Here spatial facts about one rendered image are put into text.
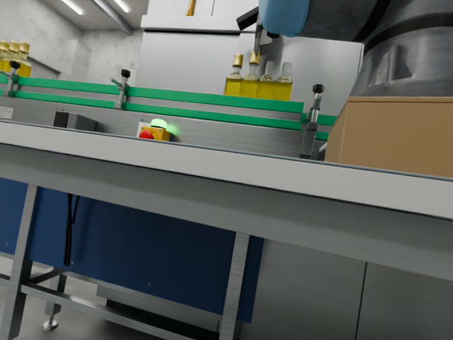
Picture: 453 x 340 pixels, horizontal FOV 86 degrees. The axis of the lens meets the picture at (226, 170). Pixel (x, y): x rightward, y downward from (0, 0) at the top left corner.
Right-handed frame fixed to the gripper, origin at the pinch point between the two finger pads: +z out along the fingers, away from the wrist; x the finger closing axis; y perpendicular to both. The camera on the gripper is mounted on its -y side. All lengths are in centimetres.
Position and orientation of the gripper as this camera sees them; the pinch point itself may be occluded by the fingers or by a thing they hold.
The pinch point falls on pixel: (255, 54)
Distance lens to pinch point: 96.1
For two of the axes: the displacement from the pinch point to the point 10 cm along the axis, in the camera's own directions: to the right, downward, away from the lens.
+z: -1.6, 9.9, -0.3
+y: 9.7, 1.5, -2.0
